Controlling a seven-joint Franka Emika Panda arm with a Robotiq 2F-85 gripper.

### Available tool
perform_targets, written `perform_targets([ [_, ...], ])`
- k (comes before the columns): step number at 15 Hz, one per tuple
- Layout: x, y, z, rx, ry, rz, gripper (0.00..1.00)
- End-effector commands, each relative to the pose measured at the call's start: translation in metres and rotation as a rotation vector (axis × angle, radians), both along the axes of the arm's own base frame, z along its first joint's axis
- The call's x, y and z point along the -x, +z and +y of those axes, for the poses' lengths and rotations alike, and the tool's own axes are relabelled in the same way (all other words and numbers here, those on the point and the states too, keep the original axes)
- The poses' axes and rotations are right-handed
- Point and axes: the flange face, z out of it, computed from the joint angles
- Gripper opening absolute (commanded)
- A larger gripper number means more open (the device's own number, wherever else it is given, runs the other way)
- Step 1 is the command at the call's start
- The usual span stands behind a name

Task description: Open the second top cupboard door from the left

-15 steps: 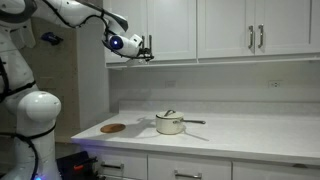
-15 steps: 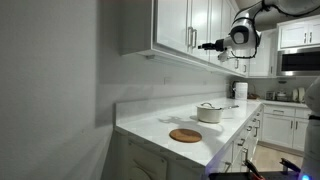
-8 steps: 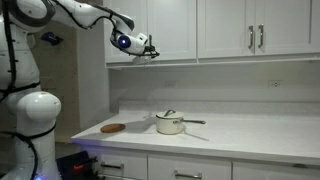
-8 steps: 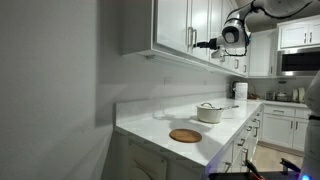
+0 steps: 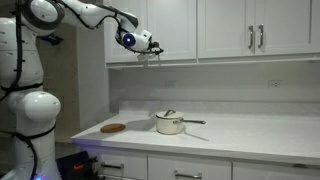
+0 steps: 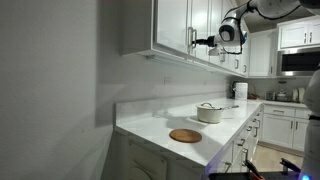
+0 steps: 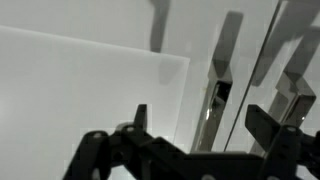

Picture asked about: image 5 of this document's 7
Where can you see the white end cupboard door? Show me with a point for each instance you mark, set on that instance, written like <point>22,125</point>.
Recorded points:
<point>110,50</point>

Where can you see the black equipment stand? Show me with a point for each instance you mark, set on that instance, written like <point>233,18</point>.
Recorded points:
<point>71,165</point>

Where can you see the round cork trivet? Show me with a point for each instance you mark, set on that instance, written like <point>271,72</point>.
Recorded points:
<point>113,128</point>

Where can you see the white wall outlet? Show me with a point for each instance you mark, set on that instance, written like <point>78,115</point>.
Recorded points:
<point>275,84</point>
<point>170,84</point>

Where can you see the cream saucepan lid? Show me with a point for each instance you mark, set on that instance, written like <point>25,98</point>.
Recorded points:
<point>170,115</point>

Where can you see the blue wall-mounted object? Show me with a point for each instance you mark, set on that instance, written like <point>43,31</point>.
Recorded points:
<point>51,38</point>

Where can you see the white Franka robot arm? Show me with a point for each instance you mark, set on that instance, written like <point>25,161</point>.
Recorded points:
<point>33,110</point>

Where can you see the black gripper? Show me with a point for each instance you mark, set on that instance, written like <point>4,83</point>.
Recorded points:
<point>152,46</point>

